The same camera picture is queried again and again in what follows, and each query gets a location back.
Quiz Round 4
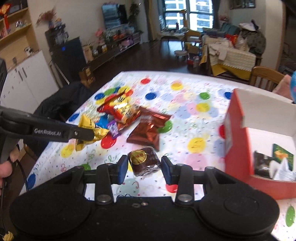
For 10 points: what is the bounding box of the white cabinet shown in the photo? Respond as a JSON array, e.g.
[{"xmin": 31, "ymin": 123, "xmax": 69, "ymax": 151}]
[{"xmin": 1, "ymin": 51, "xmax": 59, "ymax": 113}]

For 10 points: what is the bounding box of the black mini fridge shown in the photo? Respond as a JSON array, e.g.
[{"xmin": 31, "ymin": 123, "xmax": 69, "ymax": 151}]
[{"xmin": 45, "ymin": 25, "xmax": 87, "ymax": 85}]

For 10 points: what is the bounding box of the purple candy packet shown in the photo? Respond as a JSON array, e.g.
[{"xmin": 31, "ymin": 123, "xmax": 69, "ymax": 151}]
[{"xmin": 107, "ymin": 120, "xmax": 121, "ymax": 139}]

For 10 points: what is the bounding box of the brown paper bag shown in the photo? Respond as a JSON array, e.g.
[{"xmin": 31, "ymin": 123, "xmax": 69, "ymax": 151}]
[{"xmin": 79, "ymin": 67, "xmax": 95, "ymax": 88}]

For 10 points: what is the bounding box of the blue snack packet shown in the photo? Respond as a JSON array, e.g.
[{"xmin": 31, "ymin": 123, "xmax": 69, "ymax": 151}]
[{"xmin": 95, "ymin": 113, "xmax": 113, "ymax": 129}]

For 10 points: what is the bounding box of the small round stool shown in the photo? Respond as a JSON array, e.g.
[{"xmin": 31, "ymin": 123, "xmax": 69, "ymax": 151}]
[{"xmin": 174, "ymin": 50, "xmax": 188, "ymax": 58}]

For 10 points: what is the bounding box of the green cracker packet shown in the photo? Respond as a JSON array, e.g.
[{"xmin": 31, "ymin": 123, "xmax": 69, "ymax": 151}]
[{"xmin": 272, "ymin": 144, "xmax": 294, "ymax": 171}]

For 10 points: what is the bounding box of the sofa with cream cover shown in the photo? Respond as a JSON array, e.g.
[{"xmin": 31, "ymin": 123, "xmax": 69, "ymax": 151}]
[{"xmin": 199, "ymin": 20, "xmax": 266, "ymax": 80}]

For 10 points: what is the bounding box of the yellow foil snack packet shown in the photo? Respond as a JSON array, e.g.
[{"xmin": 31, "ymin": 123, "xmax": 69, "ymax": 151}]
[{"xmin": 75, "ymin": 114, "xmax": 109, "ymax": 152}]

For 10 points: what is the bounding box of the pink cloth on chair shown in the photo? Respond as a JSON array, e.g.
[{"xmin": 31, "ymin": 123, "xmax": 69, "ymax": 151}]
[{"xmin": 273, "ymin": 75, "xmax": 292, "ymax": 100}]

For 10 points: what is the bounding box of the dark tv console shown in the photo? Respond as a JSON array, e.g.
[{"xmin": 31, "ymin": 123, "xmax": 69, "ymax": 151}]
[{"xmin": 86, "ymin": 31, "xmax": 141, "ymax": 72}]

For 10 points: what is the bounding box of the wooden chair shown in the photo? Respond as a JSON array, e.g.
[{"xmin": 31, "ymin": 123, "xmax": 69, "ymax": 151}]
[{"xmin": 249, "ymin": 66, "xmax": 284, "ymax": 92}]

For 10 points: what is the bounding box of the blue globe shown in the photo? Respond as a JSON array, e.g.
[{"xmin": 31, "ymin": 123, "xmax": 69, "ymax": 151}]
[{"xmin": 290, "ymin": 71, "xmax": 296, "ymax": 103}]

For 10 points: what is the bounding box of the red yellow chip bag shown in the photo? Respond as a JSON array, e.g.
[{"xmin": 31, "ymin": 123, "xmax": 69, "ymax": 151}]
[{"xmin": 97, "ymin": 86, "xmax": 140, "ymax": 131}]

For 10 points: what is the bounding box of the television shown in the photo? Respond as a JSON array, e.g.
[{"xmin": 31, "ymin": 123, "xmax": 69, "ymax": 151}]
[{"xmin": 101, "ymin": 4, "xmax": 128, "ymax": 29}]

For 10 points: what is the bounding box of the copper brown snack bag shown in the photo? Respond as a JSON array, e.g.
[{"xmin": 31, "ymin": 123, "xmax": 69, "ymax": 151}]
[{"xmin": 126, "ymin": 106, "xmax": 171, "ymax": 152}]

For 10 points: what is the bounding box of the wooden shelf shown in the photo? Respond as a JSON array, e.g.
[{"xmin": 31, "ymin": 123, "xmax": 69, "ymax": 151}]
[{"xmin": 1, "ymin": 1, "xmax": 39, "ymax": 69}]

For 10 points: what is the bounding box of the framed wall picture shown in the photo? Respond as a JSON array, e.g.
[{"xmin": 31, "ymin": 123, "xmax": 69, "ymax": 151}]
[{"xmin": 229, "ymin": 0, "xmax": 256, "ymax": 9}]

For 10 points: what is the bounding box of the white tissue wrapper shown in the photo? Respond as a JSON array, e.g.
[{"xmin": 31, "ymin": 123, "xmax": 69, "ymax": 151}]
[{"xmin": 269, "ymin": 158, "xmax": 295, "ymax": 182}]

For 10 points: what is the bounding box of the dark brown round-label cake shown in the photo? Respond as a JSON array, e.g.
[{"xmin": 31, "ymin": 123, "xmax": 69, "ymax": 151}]
[{"xmin": 127, "ymin": 147, "xmax": 161, "ymax": 177}]

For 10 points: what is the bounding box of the red white cardboard box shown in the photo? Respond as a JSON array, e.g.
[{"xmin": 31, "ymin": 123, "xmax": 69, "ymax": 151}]
[{"xmin": 224, "ymin": 88, "xmax": 295, "ymax": 199}]

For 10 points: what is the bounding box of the person's left hand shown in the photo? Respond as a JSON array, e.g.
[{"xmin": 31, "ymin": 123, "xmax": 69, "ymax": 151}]
[{"xmin": 0, "ymin": 145, "xmax": 20, "ymax": 188}]

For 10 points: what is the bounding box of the coffee table by window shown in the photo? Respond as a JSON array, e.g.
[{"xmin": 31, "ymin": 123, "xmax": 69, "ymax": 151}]
[{"xmin": 159, "ymin": 28, "xmax": 202, "ymax": 44}]

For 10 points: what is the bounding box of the clear wrapped pastry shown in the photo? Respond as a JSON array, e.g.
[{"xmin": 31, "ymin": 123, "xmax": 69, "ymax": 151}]
[{"xmin": 253, "ymin": 151, "xmax": 273, "ymax": 179}]

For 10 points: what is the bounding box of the black chair with jacket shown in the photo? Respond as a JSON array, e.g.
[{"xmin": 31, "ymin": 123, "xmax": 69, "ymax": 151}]
[{"xmin": 23, "ymin": 81, "xmax": 92, "ymax": 161}]

